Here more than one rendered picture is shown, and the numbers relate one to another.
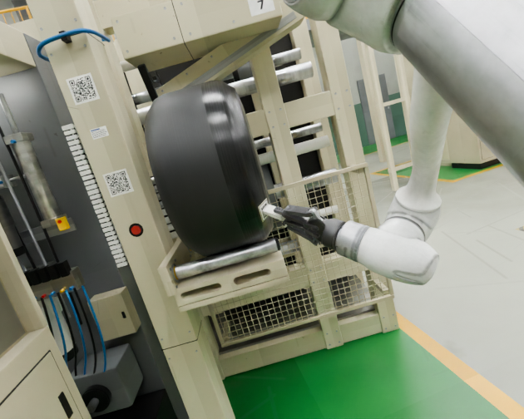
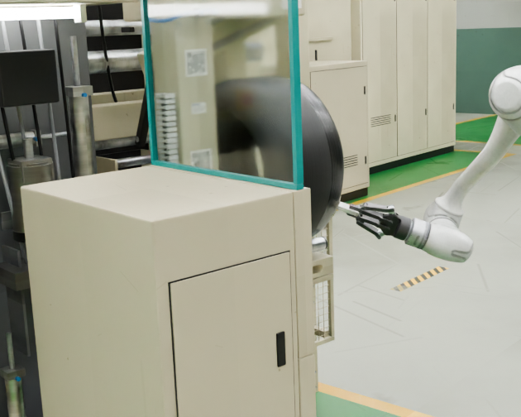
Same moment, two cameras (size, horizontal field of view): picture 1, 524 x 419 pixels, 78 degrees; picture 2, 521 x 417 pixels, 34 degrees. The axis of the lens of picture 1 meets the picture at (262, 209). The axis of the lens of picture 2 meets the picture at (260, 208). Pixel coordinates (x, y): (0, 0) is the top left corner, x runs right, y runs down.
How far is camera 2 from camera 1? 2.15 m
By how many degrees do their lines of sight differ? 39
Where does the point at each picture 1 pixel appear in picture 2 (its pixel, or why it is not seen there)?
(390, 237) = (448, 228)
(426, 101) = (499, 148)
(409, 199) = (449, 206)
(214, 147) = (327, 146)
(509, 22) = not seen: outside the picture
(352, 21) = (518, 124)
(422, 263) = (469, 245)
